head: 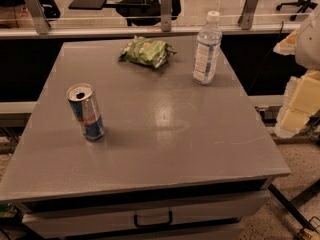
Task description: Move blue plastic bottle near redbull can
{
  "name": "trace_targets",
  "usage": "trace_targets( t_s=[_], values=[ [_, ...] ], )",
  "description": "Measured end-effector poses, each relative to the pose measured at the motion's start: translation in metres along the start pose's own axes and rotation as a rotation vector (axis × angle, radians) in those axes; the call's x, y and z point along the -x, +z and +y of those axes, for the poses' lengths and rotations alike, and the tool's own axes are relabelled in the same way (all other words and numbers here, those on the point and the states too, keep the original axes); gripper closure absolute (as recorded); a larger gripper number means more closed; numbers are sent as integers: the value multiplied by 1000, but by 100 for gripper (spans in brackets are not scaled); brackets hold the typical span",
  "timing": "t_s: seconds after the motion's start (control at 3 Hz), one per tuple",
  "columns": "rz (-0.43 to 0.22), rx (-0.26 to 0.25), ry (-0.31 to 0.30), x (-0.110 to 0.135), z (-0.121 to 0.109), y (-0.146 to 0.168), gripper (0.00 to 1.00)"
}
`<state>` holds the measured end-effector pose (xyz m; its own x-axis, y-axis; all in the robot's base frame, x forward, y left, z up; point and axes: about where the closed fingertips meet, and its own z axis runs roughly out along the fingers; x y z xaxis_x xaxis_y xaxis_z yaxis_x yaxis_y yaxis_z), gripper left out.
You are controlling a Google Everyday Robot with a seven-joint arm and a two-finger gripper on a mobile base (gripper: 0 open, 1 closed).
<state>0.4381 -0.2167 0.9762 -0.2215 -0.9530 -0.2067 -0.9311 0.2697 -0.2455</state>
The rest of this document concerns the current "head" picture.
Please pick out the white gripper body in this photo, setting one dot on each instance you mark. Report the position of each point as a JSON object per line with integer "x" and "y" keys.
{"x": 309, "y": 42}

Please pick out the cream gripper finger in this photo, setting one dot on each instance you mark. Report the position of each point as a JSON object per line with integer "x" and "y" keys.
{"x": 301, "y": 101}
{"x": 288, "y": 45}

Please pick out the clear plastic water bottle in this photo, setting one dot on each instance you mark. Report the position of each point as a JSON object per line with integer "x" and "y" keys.
{"x": 207, "y": 49}

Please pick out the redbull can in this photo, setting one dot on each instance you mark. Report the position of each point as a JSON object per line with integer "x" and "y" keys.
{"x": 82, "y": 100}

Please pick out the black office chair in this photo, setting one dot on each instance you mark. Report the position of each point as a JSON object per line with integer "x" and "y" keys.
{"x": 303, "y": 5}

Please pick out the green chip bag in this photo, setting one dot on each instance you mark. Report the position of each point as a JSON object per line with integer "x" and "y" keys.
{"x": 147, "y": 52}

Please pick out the black desk with chair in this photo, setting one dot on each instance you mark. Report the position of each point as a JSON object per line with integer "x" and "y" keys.
{"x": 136, "y": 12}

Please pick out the right metal railing bracket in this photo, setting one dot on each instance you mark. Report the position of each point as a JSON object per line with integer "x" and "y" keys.
{"x": 245, "y": 21}

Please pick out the metal railing bracket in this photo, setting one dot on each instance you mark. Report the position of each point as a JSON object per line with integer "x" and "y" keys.
{"x": 245, "y": 21}
{"x": 40, "y": 22}
{"x": 166, "y": 15}

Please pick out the grey drawer with black handle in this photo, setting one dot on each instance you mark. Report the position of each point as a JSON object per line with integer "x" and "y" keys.
{"x": 208, "y": 217}

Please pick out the middle metal railing bracket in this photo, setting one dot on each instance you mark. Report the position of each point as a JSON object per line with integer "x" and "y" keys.
{"x": 166, "y": 15}

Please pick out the left metal railing bracket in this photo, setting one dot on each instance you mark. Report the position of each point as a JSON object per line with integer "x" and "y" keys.
{"x": 40, "y": 22}

